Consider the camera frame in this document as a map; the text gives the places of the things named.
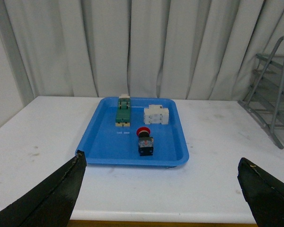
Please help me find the white circuit breaker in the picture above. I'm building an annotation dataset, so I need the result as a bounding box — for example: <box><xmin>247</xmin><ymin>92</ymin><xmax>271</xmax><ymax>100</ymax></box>
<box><xmin>143</xmin><ymin>105</ymin><xmax>169</xmax><ymax>125</ymax></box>

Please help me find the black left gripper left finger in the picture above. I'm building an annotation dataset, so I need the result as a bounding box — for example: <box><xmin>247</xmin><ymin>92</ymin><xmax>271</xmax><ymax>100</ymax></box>
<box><xmin>0</xmin><ymin>151</ymin><xmax>87</xmax><ymax>227</ymax></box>

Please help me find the white curtain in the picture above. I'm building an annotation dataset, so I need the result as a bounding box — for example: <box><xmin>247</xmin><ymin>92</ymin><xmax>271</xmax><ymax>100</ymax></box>
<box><xmin>0</xmin><ymin>0</ymin><xmax>284</xmax><ymax>134</ymax></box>

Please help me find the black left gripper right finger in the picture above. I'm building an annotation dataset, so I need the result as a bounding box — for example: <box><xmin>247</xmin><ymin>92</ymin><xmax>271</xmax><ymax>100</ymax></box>
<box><xmin>238</xmin><ymin>157</ymin><xmax>284</xmax><ymax>227</ymax></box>

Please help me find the grey metal rack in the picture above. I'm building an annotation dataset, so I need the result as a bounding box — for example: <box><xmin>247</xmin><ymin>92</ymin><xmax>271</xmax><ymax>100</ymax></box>
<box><xmin>238</xmin><ymin>36</ymin><xmax>284</xmax><ymax>149</ymax></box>

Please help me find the red emergency stop button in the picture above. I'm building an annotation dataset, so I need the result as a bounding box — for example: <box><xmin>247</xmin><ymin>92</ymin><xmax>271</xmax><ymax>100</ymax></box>
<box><xmin>136</xmin><ymin>126</ymin><xmax>154</xmax><ymax>156</ymax></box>

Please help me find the blue plastic tray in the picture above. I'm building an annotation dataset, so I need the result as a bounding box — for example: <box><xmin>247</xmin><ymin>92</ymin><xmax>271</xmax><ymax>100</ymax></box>
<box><xmin>77</xmin><ymin>97</ymin><xmax>189</xmax><ymax>167</ymax></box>

